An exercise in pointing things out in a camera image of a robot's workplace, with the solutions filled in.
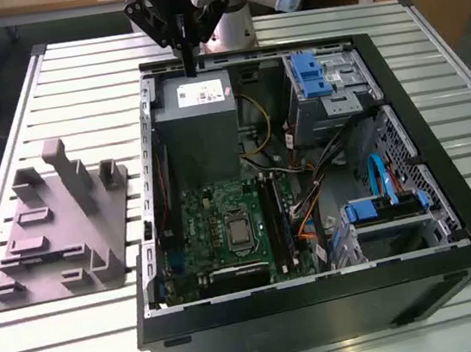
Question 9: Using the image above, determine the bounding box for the CPU socket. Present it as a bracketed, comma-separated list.
[220, 205, 259, 260]

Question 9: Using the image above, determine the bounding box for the silver CPU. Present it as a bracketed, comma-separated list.
[225, 217, 252, 247]

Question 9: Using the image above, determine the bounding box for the grey power supply unit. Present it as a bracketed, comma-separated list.
[147, 70, 248, 188]

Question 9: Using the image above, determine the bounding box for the silver drive cage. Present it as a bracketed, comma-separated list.
[278, 40, 390, 149]

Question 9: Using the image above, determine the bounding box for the black graphics card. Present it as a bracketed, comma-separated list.
[206, 257, 274, 296]

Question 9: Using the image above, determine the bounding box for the green motherboard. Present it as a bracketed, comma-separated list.
[149, 166, 320, 306]

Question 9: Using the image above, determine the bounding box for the hard disk in blue carrier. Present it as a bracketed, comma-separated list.
[341, 187, 432, 228]

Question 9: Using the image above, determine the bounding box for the silver disk bay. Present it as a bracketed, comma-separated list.
[336, 187, 450, 268]

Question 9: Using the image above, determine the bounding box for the grey parts rack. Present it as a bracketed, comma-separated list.
[0, 128, 147, 313]

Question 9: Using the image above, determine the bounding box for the black wire bundle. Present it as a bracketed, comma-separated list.
[302, 107, 393, 184]

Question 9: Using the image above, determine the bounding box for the yellow wire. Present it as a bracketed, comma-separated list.
[232, 90, 276, 157]

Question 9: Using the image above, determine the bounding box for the orange wire bundle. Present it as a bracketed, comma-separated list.
[291, 181, 330, 243]

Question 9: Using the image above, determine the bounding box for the blue flat wire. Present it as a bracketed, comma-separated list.
[364, 149, 402, 210]

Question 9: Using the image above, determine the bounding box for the black RAM slot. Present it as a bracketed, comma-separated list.
[267, 170, 291, 272]
[257, 170, 283, 275]

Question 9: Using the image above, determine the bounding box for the blue plastic drive bracket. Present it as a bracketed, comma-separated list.
[290, 48, 335, 100]

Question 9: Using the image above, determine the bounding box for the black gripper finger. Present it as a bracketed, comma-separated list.
[121, 0, 192, 86]
[180, 0, 241, 78]

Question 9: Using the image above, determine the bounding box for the black PC case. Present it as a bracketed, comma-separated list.
[100, 17, 471, 352]

